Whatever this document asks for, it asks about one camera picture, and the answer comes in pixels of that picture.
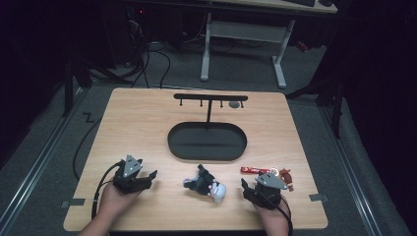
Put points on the person's right hand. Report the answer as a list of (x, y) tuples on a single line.
[(270, 216)]

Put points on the grey tape strip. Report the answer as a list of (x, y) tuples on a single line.
[(318, 197), (72, 203)]

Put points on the grey floor rail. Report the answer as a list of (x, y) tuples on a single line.
[(352, 173), (32, 164)]

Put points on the grey round table grommet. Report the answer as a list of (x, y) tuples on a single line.
[(234, 104)]

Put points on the grey and white plush toy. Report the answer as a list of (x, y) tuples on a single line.
[(206, 185)]

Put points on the black metal stand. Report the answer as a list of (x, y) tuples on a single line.
[(327, 95), (73, 82)]

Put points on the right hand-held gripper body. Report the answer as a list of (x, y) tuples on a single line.
[(267, 193)]

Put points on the white frame desk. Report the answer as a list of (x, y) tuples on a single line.
[(246, 31)]

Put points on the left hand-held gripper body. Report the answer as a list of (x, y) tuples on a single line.
[(129, 178)]

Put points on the person's left hand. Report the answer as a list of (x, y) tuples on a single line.
[(114, 203)]

